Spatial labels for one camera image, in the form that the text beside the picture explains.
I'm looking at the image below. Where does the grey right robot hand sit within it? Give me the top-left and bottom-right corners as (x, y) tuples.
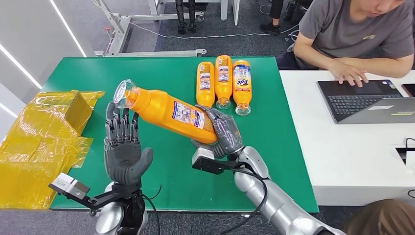
(191, 104), (244, 160)

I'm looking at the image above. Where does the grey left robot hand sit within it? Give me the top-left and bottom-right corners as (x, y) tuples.
(103, 102), (154, 187)

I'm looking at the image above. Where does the orange detergent bottle clear cap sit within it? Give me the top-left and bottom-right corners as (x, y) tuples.
(215, 55), (233, 110)
(113, 79), (218, 145)

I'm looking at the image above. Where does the orange Tide detergent bottle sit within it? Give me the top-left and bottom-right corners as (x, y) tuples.
(232, 60), (252, 117)

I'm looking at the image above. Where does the orange detergent bottle blue cap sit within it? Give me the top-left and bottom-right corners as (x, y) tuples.
(196, 61), (216, 108)

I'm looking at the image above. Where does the yellow plastic wrapped cardboard box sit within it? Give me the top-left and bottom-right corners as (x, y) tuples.
(0, 90), (106, 210)

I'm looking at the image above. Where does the white desk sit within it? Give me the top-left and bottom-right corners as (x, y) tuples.
(279, 70), (415, 207)

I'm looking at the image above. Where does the humanoid robot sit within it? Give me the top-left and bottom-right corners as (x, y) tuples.
(175, 0), (198, 35)

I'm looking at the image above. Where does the person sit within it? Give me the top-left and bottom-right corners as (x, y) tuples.
(344, 198), (415, 235)
(259, 0), (285, 36)
(276, 0), (415, 88)

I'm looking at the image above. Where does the grey laptop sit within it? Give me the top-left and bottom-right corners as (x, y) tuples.
(317, 79), (415, 125)

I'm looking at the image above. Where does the black phone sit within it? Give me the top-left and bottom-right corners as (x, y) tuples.
(401, 83), (415, 98)

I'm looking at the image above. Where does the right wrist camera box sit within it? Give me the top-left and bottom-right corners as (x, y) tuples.
(192, 146), (241, 176)

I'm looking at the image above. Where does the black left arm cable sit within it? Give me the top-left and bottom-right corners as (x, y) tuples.
(142, 184), (163, 235)

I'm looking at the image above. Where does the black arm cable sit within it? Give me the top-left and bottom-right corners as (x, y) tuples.
(220, 161), (269, 235)
(142, 184), (163, 235)

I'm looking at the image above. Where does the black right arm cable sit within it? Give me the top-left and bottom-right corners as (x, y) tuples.
(220, 161), (269, 235)

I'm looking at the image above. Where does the white floor cable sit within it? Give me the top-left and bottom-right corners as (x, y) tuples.
(129, 22), (300, 40)

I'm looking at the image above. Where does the white table frame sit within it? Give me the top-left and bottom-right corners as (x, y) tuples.
(147, 0), (241, 26)

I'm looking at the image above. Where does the white robot hoist frame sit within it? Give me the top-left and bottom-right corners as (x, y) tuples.
(91, 0), (207, 58)

